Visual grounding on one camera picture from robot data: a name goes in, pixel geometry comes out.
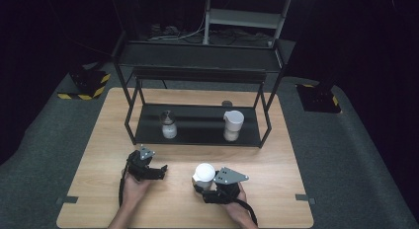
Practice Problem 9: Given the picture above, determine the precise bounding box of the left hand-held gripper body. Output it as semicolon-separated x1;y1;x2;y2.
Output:
126;144;157;183

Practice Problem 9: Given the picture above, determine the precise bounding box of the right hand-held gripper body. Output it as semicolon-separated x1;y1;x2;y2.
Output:
211;166;250;205

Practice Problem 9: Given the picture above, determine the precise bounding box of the glass jar with silver lid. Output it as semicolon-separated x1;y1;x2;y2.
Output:
159;109;179;140

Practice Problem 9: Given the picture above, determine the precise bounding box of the black metal shelf rack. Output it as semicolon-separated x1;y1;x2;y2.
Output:
111;31;289;149

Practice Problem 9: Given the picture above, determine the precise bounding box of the person's left hand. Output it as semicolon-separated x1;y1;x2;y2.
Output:
121;169;153;207

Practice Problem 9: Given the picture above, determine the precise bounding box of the person's right hand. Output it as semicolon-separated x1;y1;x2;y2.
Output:
223;183;255;225

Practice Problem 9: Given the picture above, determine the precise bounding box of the grey tape strip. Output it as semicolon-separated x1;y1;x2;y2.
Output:
294;193;317;205
54;195;80;205

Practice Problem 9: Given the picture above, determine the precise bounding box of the yellow-black striped stand base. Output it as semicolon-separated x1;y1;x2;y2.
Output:
56;68;113;102

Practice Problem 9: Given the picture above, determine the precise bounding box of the black stand base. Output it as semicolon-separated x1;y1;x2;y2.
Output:
294;83;343;115

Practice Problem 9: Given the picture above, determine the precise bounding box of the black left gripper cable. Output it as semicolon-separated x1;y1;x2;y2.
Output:
118;161;130;207

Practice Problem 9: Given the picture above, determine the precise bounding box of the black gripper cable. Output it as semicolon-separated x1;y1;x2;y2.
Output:
234;196;259;226
118;161;130;207

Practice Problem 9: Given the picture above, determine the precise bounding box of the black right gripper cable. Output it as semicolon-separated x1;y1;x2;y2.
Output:
234;196;259;226

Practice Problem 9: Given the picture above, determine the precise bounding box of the floor cable bundle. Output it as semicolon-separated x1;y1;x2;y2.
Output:
147;22;275;47

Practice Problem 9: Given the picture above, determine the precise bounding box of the white metal desk frame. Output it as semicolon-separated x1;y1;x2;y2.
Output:
202;0;319;46

